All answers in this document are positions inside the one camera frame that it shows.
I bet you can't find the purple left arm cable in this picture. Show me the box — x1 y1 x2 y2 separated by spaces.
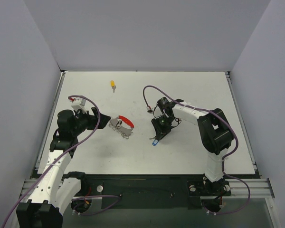
1 95 121 228

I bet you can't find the key with yellow tag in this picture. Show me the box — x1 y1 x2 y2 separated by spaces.
110 80 116 92

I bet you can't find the aluminium front rail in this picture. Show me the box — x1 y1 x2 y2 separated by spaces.
20 178 275 199

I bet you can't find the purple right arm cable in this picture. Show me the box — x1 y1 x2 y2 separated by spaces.
142 85 251 216

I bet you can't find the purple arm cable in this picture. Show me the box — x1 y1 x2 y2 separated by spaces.
1 95 121 228
142 85 251 216

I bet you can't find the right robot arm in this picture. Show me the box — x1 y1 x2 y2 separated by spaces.
151 97 234 195

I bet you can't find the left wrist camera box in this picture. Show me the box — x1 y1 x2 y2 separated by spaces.
70 97 87 114

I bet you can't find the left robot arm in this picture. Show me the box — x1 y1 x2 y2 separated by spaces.
16 107 111 228

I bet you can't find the key with blue tag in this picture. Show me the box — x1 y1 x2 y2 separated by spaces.
150 136 159 146

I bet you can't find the metal key organiser red handle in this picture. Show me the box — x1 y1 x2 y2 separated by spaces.
109 115 134 139

